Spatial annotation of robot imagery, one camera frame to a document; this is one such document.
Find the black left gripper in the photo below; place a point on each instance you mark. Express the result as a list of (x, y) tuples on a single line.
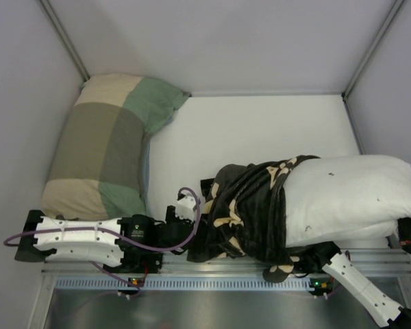
[(194, 234)]

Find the white pillow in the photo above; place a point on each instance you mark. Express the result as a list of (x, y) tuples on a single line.
[(346, 198)]

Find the black floral plush pillowcase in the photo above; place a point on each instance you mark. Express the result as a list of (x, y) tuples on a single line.
[(245, 215)]

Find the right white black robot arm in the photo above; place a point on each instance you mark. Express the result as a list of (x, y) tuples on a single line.
[(385, 312)]

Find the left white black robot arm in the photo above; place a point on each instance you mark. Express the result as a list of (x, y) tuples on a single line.
[(133, 244)]

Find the green beige patchwork pillow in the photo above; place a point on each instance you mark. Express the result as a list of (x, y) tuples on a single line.
[(98, 170)]

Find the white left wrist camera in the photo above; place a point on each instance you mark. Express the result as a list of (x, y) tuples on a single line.
[(186, 207)]

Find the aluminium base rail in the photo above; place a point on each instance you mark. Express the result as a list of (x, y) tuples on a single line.
[(370, 262)]

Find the perforated grey cable duct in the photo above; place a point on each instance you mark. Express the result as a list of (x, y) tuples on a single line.
[(186, 283)]

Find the right aluminium corner post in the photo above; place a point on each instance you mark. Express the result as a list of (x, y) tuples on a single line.
[(371, 50)]

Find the aluminium corner post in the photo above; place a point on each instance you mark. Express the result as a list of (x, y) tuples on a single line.
[(58, 27), (371, 50)]

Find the left aluminium corner post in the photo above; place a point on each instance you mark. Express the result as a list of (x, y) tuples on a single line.
[(58, 27)]

